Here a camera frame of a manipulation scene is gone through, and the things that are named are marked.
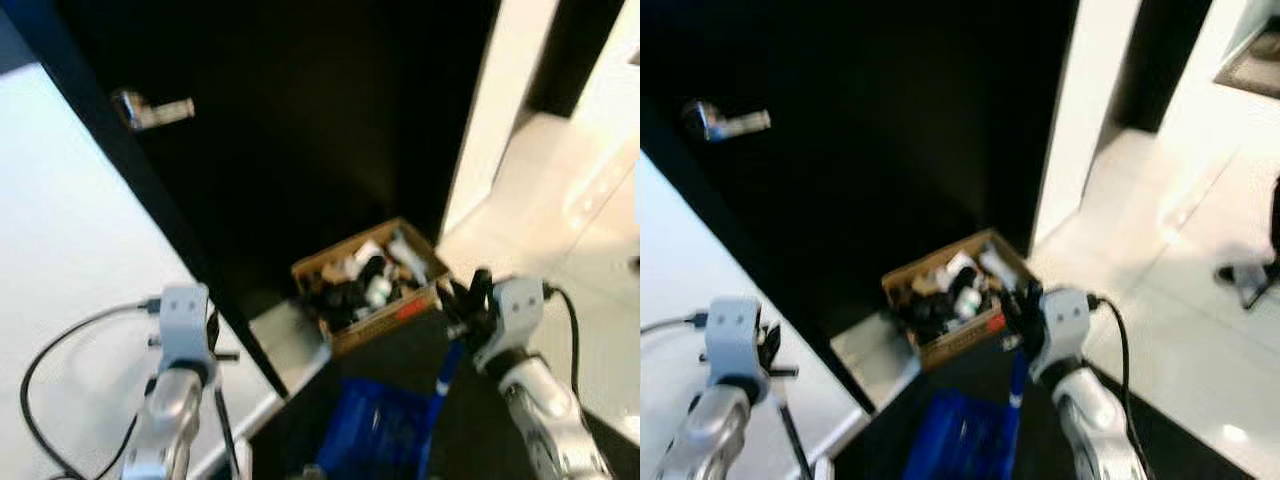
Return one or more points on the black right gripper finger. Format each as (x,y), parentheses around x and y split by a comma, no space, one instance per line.
(1018,305)
(462,300)

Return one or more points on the blue plastic dustpan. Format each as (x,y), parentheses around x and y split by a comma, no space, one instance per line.
(960,440)
(375,430)

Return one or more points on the dark doormat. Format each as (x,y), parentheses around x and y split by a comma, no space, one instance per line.
(1255,70)

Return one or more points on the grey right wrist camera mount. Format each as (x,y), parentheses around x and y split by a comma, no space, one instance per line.
(515,315)
(1063,325)

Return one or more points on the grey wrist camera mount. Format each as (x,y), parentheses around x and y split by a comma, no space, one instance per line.
(183,325)
(1063,325)
(732,340)
(515,315)

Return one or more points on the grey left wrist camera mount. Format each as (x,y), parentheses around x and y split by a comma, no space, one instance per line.
(183,325)
(732,340)

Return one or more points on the black door frame post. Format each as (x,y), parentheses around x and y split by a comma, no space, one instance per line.
(1160,60)
(570,50)

